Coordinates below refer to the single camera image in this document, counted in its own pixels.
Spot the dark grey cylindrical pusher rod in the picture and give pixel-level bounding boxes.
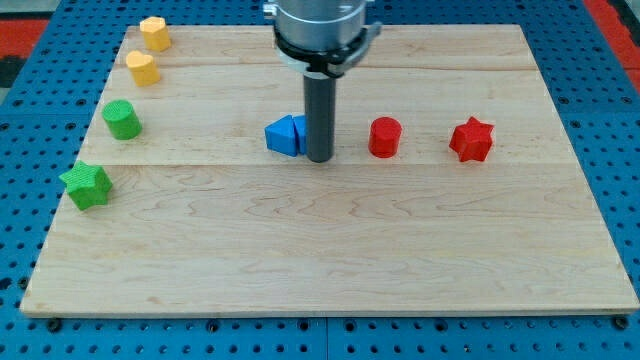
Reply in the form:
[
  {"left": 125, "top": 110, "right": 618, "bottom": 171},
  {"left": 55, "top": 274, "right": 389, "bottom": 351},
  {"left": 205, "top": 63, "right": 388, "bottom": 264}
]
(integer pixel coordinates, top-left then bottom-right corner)
[{"left": 303, "top": 77, "right": 336, "bottom": 163}]

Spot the black clamp ring mount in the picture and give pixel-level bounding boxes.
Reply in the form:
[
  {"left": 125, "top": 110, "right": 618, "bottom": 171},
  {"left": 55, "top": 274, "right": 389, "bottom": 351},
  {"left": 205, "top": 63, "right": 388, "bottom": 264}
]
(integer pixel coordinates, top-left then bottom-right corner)
[{"left": 274, "top": 22, "right": 382, "bottom": 79}]

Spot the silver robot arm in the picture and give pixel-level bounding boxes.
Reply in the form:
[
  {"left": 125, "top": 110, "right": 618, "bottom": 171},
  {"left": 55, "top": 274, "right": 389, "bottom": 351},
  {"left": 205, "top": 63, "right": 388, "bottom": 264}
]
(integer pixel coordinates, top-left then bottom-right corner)
[{"left": 262, "top": 0, "right": 382, "bottom": 163}]

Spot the blue cube block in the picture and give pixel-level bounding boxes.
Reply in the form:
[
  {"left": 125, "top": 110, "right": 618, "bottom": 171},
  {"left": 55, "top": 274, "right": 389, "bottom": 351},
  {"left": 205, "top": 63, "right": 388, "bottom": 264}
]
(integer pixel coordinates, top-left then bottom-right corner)
[{"left": 293, "top": 115, "right": 307, "bottom": 155}]

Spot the red star block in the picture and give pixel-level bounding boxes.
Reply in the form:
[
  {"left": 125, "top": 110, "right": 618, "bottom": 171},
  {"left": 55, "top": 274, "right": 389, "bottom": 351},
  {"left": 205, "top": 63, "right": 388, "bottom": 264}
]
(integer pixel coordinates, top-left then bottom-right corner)
[{"left": 449, "top": 116, "right": 494, "bottom": 162}]

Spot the green star block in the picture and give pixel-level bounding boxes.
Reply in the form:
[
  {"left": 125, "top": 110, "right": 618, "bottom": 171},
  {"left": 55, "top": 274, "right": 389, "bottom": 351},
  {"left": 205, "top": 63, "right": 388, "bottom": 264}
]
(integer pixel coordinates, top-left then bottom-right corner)
[{"left": 59, "top": 160, "right": 113, "bottom": 211}]

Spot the blue triangular prism block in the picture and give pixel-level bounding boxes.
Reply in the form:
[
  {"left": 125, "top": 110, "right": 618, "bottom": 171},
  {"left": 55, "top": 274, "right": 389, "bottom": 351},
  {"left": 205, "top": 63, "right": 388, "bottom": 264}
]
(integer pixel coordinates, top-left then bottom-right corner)
[{"left": 264, "top": 115, "right": 298, "bottom": 157}]

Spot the red cylinder block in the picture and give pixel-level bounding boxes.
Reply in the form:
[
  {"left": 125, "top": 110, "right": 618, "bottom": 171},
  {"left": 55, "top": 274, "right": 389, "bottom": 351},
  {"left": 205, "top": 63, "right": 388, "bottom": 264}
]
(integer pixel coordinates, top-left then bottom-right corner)
[{"left": 368, "top": 117, "right": 402, "bottom": 158}]

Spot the yellow hexagon block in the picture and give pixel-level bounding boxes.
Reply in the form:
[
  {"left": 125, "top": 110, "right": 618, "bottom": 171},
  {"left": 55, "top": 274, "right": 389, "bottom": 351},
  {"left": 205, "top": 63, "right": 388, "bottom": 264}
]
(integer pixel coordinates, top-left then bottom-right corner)
[{"left": 139, "top": 16, "right": 172, "bottom": 52}]

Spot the yellow heart block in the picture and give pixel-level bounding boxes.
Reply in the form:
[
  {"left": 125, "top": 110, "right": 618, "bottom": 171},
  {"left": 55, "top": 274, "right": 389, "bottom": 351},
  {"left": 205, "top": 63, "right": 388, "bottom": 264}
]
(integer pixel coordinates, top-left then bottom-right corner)
[{"left": 125, "top": 50, "right": 160, "bottom": 87}]

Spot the light wooden board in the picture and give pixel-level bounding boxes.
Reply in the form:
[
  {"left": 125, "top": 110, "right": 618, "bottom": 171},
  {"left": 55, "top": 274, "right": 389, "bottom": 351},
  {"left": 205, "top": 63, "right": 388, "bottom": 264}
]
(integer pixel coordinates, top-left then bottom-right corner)
[{"left": 21, "top": 25, "right": 639, "bottom": 318}]

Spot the green cylinder block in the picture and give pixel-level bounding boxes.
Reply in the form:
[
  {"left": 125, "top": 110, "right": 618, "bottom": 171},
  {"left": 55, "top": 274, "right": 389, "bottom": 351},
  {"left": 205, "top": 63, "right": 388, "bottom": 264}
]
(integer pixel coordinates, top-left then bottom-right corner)
[{"left": 101, "top": 99, "right": 142, "bottom": 140}]

